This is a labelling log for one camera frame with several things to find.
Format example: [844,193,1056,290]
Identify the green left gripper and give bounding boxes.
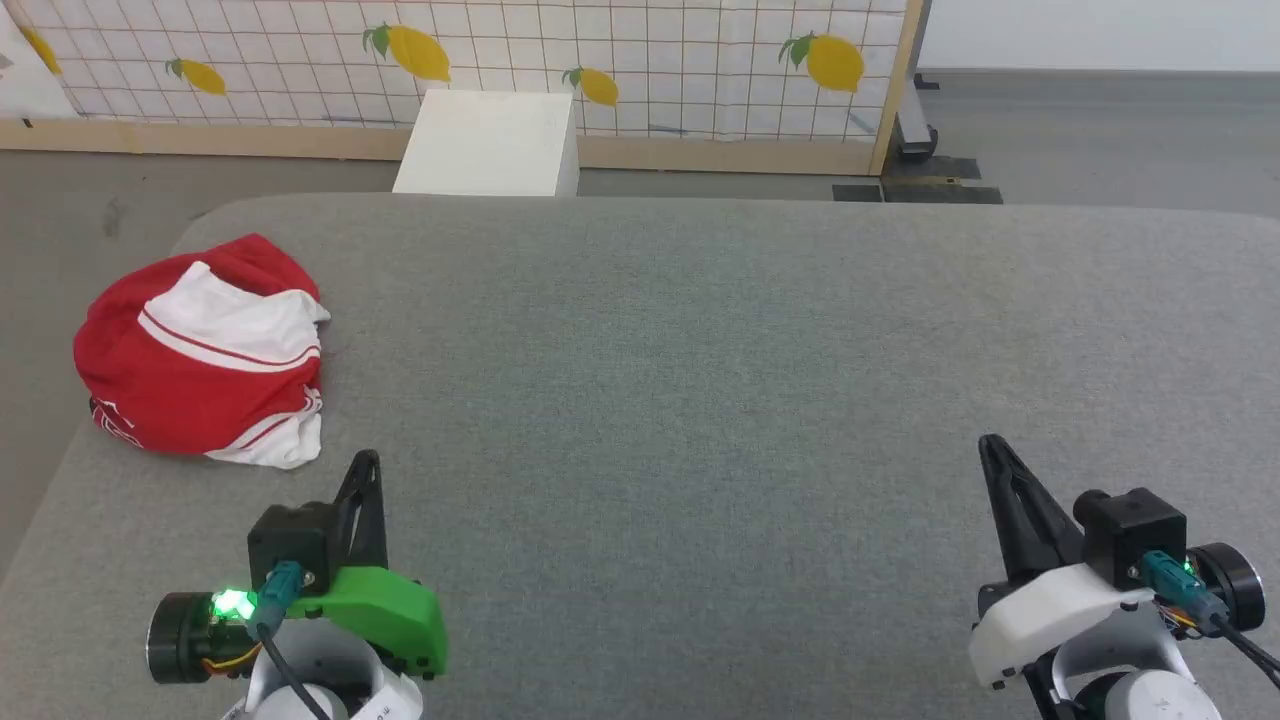
[285,450,449,681]

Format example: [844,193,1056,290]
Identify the white box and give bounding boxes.
[392,89,580,197]

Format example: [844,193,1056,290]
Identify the large black floor mat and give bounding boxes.
[882,155,1004,206]

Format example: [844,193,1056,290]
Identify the white left cable label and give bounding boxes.
[352,682,425,720]

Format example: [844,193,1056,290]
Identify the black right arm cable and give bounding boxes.
[1140,550,1280,693]

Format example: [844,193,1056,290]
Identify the red and white jersey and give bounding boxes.
[73,233,332,471]

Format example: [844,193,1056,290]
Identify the grey metal partition post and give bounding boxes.
[893,0,942,163]

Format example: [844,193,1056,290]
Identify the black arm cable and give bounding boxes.
[1140,550,1280,693]
[250,560,333,720]

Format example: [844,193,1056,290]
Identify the lemon print partition panel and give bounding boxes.
[0,0,926,178]

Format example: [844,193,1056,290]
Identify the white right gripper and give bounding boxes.
[967,433,1157,692]

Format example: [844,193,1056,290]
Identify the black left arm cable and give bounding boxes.
[250,560,333,720]

